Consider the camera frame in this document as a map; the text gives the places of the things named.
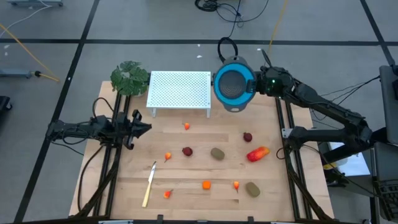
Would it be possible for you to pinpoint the yellow floor cable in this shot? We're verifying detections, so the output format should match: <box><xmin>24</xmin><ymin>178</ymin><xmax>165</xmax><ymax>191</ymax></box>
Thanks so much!
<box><xmin>0</xmin><ymin>23</ymin><xmax>60</xmax><ymax>83</ymax></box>

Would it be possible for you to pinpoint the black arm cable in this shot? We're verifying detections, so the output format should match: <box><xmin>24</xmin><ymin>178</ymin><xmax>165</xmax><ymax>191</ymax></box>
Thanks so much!
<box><xmin>76</xmin><ymin>143</ymin><xmax>106</xmax><ymax>213</ymax></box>

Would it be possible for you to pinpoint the black cable loop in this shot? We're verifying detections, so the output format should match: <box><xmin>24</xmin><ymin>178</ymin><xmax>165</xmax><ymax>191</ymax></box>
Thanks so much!
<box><xmin>216</xmin><ymin>36</ymin><xmax>239</xmax><ymax>65</ymax></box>

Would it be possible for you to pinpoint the black keyboard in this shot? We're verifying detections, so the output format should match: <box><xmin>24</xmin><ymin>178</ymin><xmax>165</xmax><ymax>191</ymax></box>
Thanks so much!
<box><xmin>373</xmin><ymin>179</ymin><xmax>398</xmax><ymax>222</ymax></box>

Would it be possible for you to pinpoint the black floor object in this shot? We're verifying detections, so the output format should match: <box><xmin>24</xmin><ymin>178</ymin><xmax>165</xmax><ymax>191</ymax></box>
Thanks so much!
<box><xmin>0</xmin><ymin>95</ymin><xmax>14</xmax><ymax>112</ymax></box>

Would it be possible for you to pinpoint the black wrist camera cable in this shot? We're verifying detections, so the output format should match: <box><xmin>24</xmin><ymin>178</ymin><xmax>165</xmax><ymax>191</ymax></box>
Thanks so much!
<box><xmin>261</xmin><ymin>49</ymin><xmax>273</xmax><ymax>68</ymax></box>

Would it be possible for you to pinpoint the grey cart base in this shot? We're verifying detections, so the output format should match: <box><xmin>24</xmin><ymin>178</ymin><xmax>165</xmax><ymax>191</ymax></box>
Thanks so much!
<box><xmin>6</xmin><ymin>0</ymin><xmax>64</xmax><ymax>7</ymax></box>

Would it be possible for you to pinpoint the black floor cable bundle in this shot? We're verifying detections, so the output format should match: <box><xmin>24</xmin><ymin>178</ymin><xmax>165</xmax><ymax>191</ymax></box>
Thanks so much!
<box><xmin>194</xmin><ymin>0</ymin><xmax>270</xmax><ymax>39</ymax></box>

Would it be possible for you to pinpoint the white floor cable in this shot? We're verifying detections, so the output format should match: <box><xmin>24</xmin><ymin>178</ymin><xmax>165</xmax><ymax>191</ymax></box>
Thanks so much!
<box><xmin>0</xmin><ymin>4</ymin><xmax>53</xmax><ymax>31</ymax></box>

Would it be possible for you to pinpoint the brown kiwi fruit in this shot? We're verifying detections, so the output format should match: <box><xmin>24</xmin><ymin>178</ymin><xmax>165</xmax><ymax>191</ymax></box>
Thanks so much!
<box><xmin>210</xmin><ymin>147</ymin><xmax>226</xmax><ymax>161</ymax></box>
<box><xmin>244</xmin><ymin>181</ymin><xmax>261</xmax><ymax>198</ymax></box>

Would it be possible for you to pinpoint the knife with cream handle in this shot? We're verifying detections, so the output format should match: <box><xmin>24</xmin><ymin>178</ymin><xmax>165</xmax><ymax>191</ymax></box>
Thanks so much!
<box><xmin>141</xmin><ymin>161</ymin><xmax>157</xmax><ymax>208</ymax></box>

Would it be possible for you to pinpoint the white perforated metal shelf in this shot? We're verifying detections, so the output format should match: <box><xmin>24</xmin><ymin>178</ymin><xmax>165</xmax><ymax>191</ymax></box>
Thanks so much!
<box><xmin>146</xmin><ymin>70</ymin><xmax>213</xmax><ymax>119</ymax></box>

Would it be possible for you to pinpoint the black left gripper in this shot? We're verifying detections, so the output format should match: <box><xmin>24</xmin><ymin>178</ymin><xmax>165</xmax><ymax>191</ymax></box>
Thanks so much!
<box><xmin>116</xmin><ymin>110</ymin><xmax>153</xmax><ymax>151</ymax></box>

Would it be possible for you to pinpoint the blue bowl grey rim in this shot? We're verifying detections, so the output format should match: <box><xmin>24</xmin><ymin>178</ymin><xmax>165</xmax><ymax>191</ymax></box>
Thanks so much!
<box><xmin>212</xmin><ymin>55</ymin><xmax>258</xmax><ymax>113</ymax></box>

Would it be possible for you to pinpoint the yellow hanging cable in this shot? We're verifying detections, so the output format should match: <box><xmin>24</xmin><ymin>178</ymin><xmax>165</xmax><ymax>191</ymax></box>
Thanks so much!
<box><xmin>266</xmin><ymin>0</ymin><xmax>289</xmax><ymax>56</ymax></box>

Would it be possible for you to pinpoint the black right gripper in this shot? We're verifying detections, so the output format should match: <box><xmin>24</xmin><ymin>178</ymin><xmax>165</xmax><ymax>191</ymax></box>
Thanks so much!
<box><xmin>246</xmin><ymin>68</ymin><xmax>274</xmax><ymax>98</ymax></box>

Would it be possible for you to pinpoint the grey floor bar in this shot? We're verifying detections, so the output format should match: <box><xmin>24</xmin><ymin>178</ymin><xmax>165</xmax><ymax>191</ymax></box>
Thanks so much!
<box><xmin>0</xmin><ymin>68</ymin><xmax>32</xmax><ymax>79</ymax></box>

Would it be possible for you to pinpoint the black aluminium frame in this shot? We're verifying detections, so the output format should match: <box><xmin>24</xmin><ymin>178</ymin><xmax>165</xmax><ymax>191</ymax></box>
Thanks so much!
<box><xmin>68</xmin><ymin>91</ymin><xmax>336</xmax><ymax>224</ymax></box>

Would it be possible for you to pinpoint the green potted plant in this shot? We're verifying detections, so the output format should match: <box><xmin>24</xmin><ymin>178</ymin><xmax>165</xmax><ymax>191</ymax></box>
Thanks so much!
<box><xmin>109</xmin><ymin>60</ymin><xmax>150</xmax><ymax>97</ymax></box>

